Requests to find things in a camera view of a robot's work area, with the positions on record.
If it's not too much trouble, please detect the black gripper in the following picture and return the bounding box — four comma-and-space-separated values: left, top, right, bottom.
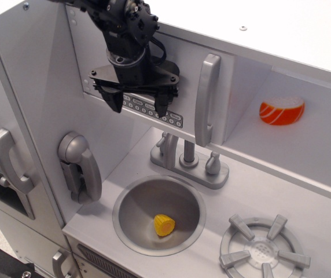
89, 56, 179, 118

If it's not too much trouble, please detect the white microwave door with handle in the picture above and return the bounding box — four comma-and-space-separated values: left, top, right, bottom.
67, 6, 237, 145

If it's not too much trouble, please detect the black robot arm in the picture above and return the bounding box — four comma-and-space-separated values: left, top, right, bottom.
65, 1, 179, 117

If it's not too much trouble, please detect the grey toy faucet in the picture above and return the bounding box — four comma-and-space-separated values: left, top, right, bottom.
150, 132, 230, 190

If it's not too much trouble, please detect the round metal sink bowl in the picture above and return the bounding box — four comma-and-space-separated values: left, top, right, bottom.
113, 175, 207, 257

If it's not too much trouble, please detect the yellow toy corn piece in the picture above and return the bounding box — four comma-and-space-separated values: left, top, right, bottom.
153, 214, 175, 236

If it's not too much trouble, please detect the orange salmon sushi toy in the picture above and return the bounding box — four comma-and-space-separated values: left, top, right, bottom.
259, 96, 306, 126

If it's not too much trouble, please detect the grey ice dispenser panel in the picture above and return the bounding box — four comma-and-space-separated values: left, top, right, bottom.
0, 172, 35, 220

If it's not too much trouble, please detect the grey toy stove burner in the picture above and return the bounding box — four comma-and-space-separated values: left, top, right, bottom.
219, 214, 311, 277

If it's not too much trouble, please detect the grey toy wall phone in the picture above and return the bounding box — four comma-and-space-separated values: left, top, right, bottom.
58, 131, 102, 204

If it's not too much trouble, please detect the grey fridge door handle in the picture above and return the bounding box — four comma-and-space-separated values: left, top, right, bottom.
0, 128, 34, 194

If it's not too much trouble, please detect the grey oven door handle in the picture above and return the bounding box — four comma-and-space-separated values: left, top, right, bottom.
52, 251, 72, 278

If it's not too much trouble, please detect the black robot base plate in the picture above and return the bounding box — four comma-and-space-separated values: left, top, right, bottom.
0, 249, 40, 277

